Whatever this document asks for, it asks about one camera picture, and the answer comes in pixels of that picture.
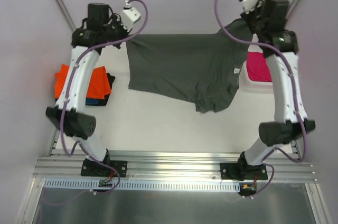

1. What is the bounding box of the pink t shirt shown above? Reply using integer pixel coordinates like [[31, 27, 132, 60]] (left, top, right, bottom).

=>
[[246, 51, 272, 82]]

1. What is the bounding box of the aluminium mounting rail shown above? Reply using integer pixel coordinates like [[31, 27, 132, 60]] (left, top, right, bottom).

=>
[[33, 150, 318, 183]]

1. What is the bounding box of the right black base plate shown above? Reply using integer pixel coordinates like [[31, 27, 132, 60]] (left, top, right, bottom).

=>
[[220, 162, 268, 181]]

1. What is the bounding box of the black folded t shirt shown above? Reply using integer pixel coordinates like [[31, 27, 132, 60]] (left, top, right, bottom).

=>
[[94, 73, 116, 107]]

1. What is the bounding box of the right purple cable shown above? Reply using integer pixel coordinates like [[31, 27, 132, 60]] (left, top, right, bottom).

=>
[[214, 0, 308, 200]]

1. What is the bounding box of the white plastic basket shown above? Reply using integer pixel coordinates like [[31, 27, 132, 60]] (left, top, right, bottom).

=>
[[242, 44, 273, 94]]

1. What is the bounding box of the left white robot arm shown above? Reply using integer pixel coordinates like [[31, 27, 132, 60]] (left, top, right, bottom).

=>
[[45, 1, 140, 175]]

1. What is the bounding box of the purple cable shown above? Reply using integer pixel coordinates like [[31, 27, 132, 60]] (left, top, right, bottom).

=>
[[214, 0, 308, 200], [41, 0, 148, 206]]

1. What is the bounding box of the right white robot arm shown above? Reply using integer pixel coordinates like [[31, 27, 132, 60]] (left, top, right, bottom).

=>
[[236, 0, 315, 180]]

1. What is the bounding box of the blue folded t shirt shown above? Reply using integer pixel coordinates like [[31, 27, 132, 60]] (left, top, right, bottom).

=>
[[85, 98, 102, 106]]

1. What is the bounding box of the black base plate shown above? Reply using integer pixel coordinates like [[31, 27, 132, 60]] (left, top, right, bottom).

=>
[[220, 162, 268, 181], [80, 159, 128, 178]]

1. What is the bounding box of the dark grey t shirt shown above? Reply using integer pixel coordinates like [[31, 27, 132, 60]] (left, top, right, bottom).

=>
[[126, 31, 249, 113]]

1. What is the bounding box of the white slotted cable duct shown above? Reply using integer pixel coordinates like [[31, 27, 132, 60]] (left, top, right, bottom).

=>
[[43, 179, 240, 192]]

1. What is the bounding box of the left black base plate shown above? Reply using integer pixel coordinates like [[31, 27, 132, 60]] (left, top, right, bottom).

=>
[[80, 159, 128, 178]]

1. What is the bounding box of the orange folded t shirt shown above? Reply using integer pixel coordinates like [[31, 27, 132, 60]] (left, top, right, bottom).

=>
[[54, 64, 111, 100]]

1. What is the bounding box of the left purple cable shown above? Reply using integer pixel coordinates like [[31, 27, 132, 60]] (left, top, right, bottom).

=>
[[41, 0, 148, 206]]

